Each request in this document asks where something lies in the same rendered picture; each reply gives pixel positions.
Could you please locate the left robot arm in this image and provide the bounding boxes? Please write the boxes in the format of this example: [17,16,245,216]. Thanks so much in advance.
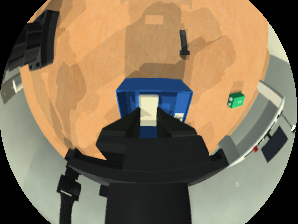
[2,10,53,83]

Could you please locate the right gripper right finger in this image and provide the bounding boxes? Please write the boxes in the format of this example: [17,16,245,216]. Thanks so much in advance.
[156,107,198,138]

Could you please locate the blue rack of bins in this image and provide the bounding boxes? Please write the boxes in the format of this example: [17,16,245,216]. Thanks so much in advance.
[115,78,193,138]

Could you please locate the small green block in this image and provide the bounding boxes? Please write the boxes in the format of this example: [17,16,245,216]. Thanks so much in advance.
[227,92,245,109]

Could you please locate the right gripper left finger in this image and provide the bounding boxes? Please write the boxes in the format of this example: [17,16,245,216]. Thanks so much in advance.
[99,107,141,138]

